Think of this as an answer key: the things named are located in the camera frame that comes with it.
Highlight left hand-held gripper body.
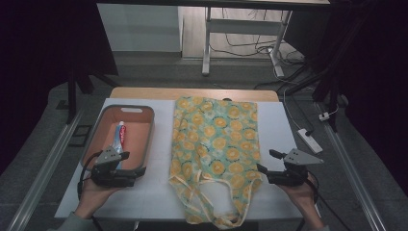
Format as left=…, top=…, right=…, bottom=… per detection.
left=90, top=145, right=139, bottom=189

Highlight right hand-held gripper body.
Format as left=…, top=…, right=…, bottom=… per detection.
left=267, top=147, right=325, bottom=188

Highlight toothpaste tube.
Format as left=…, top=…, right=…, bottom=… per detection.
left=113, top=120, right=128, bottom=171

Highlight orange basket with grey rim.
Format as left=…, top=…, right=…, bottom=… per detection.
left=80, top=104, right=156, bottom=173

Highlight yellow floral tote bag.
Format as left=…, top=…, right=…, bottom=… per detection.
left=168, top=95, right=264, bottom=231

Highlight person's right hand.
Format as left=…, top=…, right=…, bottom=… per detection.
left=278, top=173, right=319, bottom=219

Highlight person's left hand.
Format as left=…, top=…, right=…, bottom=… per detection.
left=74, top=178, right=122, bottom=220

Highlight white table mat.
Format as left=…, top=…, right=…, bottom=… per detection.
left=54, top=97, right=303, bottom=221

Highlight white power strip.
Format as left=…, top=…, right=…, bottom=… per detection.
left=296, top=128, right=324, bottom=155

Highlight black floor plate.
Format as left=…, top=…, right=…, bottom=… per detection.
left=67, top=124, right=93, bottom=148

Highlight wooden table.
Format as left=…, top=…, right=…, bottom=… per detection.
left=109, top=87, right=280, bottom=103

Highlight black stand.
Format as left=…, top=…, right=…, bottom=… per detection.
left=57, top=62, right=122, bottom=125
left=283, top=61, right=343, bottom=133

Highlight black curtain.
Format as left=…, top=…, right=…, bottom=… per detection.
left=320, top=0, right=408, bottom=196
left=0, top=0, right=119, bottom=176

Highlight white cabinet panel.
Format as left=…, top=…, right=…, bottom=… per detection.
left=96, top=3, right=185, bottom=53

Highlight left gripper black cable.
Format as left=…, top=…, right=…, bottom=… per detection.
left=76, top=150, right=104, bottom=201

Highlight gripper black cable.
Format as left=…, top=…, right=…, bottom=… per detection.
left=306, top=177, right=354, bottom=231
left=76, top=150, right=104, bottom=201

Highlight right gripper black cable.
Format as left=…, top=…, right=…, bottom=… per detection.
left=306, top=177, right=354, bottom=231

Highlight black floor cable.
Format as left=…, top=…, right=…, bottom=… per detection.
left=253, top=64, right=316, bottom=137

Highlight aluminium rail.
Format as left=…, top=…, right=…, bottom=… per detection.
left=315, top=101, right=388, bottom=231
left=6, top=108, right=85, bottom=231

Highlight tangled floor cables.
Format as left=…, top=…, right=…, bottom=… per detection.
left=210, top=9, right=306, bottom=66

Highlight white desk frame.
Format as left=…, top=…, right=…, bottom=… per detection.
left=201, top=6, right=293, bottom=78

